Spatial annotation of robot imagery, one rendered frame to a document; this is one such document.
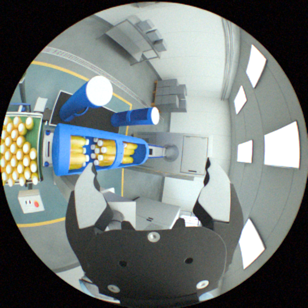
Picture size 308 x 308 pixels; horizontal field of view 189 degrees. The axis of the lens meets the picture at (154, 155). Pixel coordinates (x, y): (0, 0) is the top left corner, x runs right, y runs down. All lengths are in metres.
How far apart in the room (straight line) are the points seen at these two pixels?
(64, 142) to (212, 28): 3.61
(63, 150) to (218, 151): 5.27
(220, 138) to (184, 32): 4.72
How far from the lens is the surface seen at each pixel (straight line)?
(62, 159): 0.52
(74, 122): 1.71
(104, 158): 0.78
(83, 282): 0.57
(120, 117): 2.31
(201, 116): 5.57
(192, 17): 3.35
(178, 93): 3.85
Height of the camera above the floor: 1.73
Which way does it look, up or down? 24 degrees down
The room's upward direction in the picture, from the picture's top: 97 degrees clockwise
